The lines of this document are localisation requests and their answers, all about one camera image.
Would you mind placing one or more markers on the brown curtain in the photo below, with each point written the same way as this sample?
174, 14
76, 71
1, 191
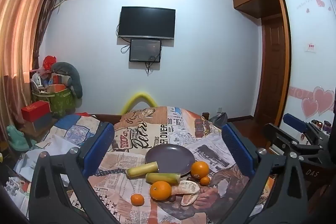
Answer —
46, 16

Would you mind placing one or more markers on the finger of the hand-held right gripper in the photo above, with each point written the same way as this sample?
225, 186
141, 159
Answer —
288, 142
295, 121

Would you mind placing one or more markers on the dark bag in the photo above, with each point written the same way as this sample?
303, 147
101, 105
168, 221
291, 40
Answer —
219, 119

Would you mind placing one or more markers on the yellow foam tube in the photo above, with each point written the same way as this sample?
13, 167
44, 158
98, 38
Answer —
139, 96

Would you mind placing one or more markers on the wall television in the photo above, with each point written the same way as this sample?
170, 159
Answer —
146, 22

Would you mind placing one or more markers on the purple plate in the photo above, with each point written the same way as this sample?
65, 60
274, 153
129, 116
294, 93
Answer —
168, 158

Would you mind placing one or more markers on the red artificial flowers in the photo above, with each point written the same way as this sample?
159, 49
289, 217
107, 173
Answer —
49, 62

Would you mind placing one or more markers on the small tangerine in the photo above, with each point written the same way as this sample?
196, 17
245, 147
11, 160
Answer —
205, 180
137, 199

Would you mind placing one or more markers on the red box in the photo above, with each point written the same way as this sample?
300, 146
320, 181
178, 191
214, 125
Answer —
35, 109

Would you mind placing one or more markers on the peeled pomelo segment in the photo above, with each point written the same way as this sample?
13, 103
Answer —
183, 185
187, 199

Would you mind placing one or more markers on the wooden door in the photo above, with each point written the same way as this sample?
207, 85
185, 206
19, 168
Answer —
273, 69

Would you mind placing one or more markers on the grey plush toy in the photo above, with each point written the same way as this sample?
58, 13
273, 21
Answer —
67, 71

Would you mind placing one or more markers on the printed blanket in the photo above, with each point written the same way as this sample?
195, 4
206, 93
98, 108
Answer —
147, 129

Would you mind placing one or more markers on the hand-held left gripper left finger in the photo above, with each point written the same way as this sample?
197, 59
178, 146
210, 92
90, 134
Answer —
98, 150

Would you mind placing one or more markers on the large orange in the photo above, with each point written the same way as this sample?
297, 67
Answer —
160, 190
199, 169

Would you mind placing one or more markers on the green storage box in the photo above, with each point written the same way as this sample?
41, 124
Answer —
61, 102

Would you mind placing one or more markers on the small black monitor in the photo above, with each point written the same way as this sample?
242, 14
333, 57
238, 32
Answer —
145, 50

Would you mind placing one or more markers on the pink sheer curtain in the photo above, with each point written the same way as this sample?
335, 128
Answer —
18, 37

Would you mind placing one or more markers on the white wardrobe door with hearts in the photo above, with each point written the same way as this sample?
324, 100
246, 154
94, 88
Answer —
307, 69

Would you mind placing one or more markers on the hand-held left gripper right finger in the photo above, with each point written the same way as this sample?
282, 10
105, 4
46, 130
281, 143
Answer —
237, 150

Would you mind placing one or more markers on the green sugarcane piece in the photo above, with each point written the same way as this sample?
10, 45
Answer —
162, 178
141, 170

